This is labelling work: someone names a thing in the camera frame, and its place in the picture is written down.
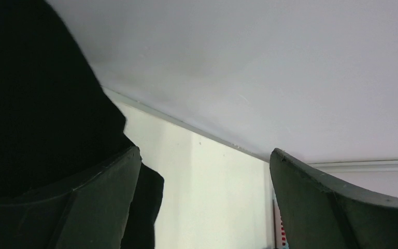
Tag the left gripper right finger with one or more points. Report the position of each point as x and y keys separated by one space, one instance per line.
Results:
x=319 y=210

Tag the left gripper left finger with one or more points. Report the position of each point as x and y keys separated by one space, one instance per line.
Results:
x=89 y=209

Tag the black t-shirt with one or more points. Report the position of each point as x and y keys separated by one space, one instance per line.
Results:
x=55 y=119

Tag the white plastic laundry basket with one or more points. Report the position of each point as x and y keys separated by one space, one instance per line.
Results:
x=280 y=239

